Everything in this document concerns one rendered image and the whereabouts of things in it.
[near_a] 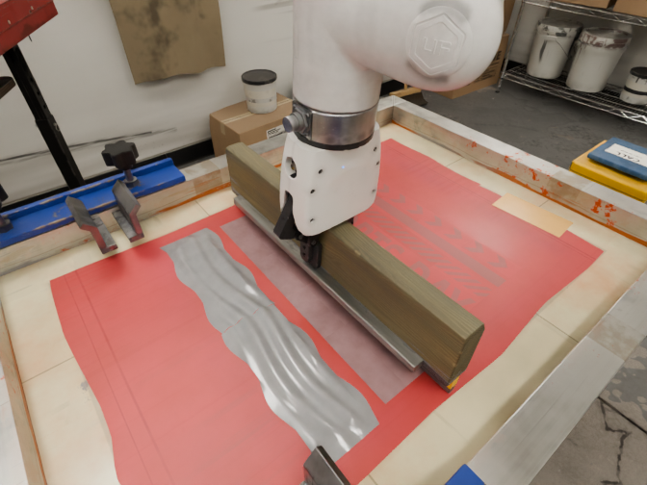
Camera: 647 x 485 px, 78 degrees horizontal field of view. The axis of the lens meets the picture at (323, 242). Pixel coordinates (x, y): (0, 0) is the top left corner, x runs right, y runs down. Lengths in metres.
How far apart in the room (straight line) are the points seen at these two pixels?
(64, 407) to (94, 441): 0.05
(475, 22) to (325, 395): 0.33
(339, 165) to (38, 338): 0.38
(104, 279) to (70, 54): 1.87
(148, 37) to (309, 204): 2.05
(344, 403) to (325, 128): 0.25
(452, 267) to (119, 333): 0.41
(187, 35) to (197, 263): 1.97
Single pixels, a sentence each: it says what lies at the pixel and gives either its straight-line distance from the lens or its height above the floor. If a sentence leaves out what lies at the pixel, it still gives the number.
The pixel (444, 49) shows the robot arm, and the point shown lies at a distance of 0.28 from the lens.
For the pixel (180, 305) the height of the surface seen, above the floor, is 0.95.
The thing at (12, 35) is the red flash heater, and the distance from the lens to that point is 1.38.
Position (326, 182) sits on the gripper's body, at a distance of 0.37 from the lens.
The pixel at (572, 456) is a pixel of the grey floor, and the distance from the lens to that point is 1.61.
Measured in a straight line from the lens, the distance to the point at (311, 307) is 0.48.
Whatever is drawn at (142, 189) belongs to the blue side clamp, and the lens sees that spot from 0.63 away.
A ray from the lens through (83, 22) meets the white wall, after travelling 2.36.
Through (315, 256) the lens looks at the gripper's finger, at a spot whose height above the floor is 1.01.
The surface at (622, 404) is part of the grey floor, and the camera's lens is 1.79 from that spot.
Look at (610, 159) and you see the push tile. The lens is 0.86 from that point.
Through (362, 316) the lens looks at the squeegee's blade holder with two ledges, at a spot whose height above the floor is 0.99.
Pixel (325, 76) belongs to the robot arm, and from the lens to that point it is 0.33.
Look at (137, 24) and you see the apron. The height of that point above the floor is 0.82.
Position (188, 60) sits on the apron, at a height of 0.61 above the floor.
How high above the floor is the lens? 1.33
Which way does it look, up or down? 42 degrees down
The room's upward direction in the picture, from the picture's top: straight up
